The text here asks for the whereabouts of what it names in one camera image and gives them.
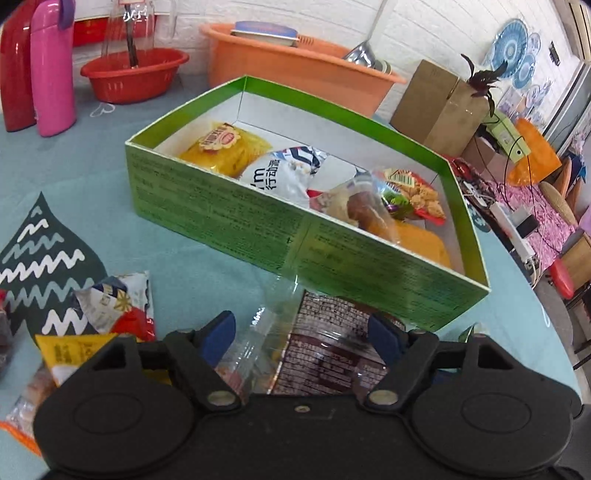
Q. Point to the green cardboard box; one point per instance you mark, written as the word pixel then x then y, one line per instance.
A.
pixel 221 217

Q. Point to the white patterned snack packet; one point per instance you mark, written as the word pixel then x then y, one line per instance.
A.
pixel 115 300

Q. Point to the clear jujube snack packet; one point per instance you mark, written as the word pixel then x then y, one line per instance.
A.
pixel 351 205

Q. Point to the white power strip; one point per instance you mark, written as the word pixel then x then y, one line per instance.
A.
pixel 512 230

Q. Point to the small cardboard box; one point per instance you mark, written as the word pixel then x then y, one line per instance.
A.
pixel 485 154

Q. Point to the clear brown label snack packet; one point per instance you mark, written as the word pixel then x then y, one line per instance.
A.
pixel 323 355

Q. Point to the dark red snack packet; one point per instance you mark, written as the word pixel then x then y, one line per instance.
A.
pixel 4 332

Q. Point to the red stool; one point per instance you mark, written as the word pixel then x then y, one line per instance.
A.
pixel 563 277

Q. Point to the yellow clear snack packet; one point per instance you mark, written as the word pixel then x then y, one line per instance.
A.
pixel 221 152

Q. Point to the red thermos jug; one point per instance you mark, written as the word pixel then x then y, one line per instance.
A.
pixel 16 69

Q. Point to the black power adapter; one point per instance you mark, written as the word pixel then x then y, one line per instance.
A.
pixel 527 225

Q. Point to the green shoe box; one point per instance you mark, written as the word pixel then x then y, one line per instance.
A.
pixel 508 134

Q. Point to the grey cabinet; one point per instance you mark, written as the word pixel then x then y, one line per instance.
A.
pixel 570 110

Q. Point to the large cardboard box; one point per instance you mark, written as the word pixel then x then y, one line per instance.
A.
pixel 434 106

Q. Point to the yellow chips packet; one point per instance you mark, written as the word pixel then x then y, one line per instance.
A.
pixel 69 355

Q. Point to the white wall pipe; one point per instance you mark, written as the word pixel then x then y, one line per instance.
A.
pixel 377 21

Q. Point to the pink clear snack packet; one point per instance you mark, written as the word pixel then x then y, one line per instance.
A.
pixel 27 406

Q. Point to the orange plastic basin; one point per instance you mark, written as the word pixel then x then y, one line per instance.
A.
pixel 295 74

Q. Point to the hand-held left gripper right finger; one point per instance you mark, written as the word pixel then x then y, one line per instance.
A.
pixel 385 341

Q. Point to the pink thermos bottle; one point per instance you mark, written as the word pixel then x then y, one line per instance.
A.
pixel 53 74

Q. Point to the purple leaf plant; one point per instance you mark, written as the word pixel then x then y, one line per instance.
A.
pixel 482 78

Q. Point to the orange bag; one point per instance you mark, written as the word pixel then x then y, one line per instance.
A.
pixel 535 152

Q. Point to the red gold snack packet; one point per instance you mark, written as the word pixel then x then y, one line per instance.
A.
pixel 420 196

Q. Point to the pink floral cloth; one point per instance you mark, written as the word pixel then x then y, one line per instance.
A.
pixel 554 230

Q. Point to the white blue snack packet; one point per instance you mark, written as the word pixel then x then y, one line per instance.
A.
pixel 277 177

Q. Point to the blue lid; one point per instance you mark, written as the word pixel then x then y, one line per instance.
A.
pixel 263 32

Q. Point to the red tray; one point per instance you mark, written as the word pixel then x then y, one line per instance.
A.
pixel 90 32

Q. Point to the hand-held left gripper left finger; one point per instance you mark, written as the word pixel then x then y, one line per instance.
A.
pixel 219 337

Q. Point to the orange snack packet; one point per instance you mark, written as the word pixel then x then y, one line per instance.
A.
pixel 422 242

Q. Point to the woven straw mat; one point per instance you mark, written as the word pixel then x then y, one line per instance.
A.
pixel 556 198

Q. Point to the blue decorative wall plates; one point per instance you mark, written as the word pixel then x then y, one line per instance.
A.
pixel 510 46

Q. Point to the glass pitcher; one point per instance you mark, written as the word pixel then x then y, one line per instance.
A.
pixel 138 32

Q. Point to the red plastic basin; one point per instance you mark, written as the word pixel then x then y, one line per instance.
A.
pixel 134 81

